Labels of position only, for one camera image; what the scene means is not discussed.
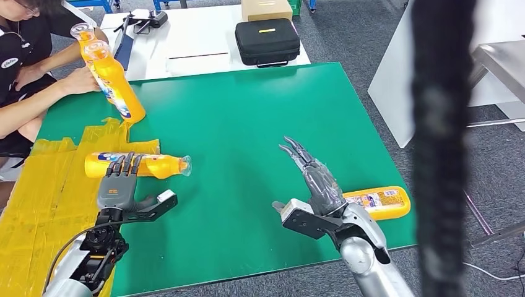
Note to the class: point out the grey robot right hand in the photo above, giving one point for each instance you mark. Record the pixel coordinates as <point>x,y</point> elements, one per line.
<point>324,192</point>

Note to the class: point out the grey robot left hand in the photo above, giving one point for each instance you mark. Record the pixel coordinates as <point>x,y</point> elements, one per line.
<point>117,192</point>

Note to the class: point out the person's right hand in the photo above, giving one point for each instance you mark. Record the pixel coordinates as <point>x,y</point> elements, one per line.
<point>84,81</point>

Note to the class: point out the person's left hand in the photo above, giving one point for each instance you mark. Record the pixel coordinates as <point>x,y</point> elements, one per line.
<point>30,78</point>

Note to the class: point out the orange detergent bottle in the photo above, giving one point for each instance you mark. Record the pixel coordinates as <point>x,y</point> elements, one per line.
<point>119,87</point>
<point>385,203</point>
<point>81,32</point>
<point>164,166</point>

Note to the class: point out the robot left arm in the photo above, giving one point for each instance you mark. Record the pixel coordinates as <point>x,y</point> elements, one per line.
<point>94,254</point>

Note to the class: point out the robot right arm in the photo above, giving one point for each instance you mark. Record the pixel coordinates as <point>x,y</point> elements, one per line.
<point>369,270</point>

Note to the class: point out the person's left forearm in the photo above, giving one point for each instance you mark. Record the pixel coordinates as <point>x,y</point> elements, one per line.
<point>61,55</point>

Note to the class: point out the person's right forearm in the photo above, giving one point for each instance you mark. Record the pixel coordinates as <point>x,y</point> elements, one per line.
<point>28,110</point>

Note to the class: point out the person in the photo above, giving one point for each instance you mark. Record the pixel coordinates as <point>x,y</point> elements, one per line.
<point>24,45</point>

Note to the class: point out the dark blue flat board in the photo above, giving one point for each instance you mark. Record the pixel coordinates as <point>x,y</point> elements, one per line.
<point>127,51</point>

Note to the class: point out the yellow taped plastic sheet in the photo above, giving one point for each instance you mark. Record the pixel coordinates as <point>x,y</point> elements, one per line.
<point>49,213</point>

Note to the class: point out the black handheld device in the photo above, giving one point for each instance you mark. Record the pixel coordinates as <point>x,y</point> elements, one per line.
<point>156,19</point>

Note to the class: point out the black zip case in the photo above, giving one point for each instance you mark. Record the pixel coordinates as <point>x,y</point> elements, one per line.
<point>267,42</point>

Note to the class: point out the green plastic crate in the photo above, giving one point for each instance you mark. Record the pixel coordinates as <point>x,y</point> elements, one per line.
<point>294,7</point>

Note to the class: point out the cardboard box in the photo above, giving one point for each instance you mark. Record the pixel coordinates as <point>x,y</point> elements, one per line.
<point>266,11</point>

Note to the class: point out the white panel board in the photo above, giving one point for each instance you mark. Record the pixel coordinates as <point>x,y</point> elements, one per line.
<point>500,20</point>

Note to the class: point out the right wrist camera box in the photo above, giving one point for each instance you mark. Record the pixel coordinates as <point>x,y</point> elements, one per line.
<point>295,209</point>

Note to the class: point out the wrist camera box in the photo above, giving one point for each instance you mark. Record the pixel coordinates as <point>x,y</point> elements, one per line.
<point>295,209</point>
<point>166,196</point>

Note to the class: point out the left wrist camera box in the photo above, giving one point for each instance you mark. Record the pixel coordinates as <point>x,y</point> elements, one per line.
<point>166,196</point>

